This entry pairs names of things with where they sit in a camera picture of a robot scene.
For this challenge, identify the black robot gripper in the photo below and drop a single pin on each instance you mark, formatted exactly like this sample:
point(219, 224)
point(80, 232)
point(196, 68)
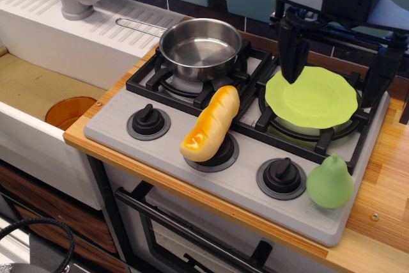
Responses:
point(345, 20)

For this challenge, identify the black right stove knob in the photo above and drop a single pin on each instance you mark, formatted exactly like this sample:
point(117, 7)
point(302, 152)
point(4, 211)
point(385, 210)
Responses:
point(281, 179)

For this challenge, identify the black left stove knob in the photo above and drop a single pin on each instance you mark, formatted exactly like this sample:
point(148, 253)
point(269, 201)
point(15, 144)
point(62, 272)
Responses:
point(148, 123)

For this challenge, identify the light green plate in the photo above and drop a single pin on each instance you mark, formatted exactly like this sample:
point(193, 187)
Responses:
point(318, 99)

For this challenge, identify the black middle stove knob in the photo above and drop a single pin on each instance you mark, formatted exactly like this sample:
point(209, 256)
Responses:
point(224, 158)

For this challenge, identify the black burner grate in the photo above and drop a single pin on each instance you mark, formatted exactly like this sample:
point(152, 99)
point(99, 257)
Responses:
point(353, 140)
point(155, 82)

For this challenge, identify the black left burner grate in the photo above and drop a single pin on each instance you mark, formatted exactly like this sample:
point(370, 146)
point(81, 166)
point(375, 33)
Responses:
point(155, 82)

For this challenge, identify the grey toy stove top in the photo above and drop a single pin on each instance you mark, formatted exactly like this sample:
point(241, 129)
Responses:
point(263, 162)

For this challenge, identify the oven door with window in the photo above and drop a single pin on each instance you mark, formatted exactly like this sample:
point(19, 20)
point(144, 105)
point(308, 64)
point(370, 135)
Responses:
point(172, 253)

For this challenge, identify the black stove knob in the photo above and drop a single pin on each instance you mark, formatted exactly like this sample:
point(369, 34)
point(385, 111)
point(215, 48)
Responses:
point(224, 158)
point(148, 123)
point(281, 179)

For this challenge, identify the black right burner grate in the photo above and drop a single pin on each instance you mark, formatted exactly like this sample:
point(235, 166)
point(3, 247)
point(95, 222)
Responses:
point(353, 140)

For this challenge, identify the toy bread baguette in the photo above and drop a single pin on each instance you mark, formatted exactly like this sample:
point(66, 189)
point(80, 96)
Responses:
point(212, 125)

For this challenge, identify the stainless steel pot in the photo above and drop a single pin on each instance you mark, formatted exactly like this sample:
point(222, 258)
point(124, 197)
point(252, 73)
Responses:
point(197, 50)

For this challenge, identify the black oven door handle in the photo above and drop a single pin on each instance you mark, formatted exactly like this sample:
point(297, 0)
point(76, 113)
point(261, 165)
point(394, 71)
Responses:
point(136, 201)

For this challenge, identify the white toy sink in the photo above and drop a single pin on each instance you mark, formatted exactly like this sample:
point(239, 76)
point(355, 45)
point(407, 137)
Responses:
point(46, 58)

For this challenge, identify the green toy pear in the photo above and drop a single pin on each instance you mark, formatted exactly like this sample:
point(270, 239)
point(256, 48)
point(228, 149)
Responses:
point(330, 185)

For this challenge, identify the wooden drawer front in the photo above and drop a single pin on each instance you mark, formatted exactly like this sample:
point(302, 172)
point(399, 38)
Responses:
point(24, 192)

